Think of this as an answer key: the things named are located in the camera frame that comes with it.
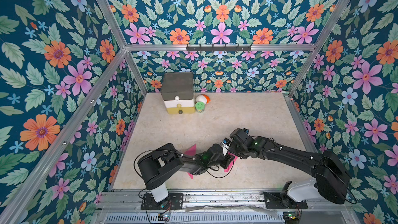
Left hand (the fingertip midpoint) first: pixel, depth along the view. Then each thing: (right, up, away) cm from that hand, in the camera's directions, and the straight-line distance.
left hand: (235, 156), depth 84 cm
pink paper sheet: (-3, -3, -4) cm, 6 cm away
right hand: (-4, +4, -1) cm, 6 cm away
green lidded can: (-21, +27, +21) cm, 40 cm away
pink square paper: (-25, +1, +5) cm, 25 cm away
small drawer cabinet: (-34, +36, +8) cm, 50 cm away
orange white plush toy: (-19, +34, +26) cm, 47 cm away
